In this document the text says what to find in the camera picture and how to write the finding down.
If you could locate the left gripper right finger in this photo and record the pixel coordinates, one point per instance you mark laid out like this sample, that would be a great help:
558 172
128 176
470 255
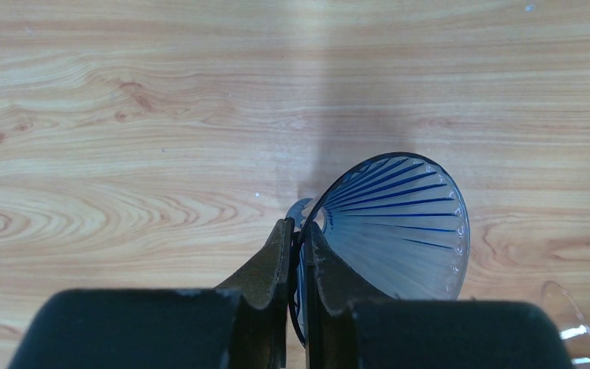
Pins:
332 288

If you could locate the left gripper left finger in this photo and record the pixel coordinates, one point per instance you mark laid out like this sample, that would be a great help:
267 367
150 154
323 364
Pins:
259 336

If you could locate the blue glass coffee dripper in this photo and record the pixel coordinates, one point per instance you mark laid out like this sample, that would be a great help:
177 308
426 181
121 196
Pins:
400 221

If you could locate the clear glass dripper cone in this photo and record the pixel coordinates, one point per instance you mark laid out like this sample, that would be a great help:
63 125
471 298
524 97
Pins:
571 324

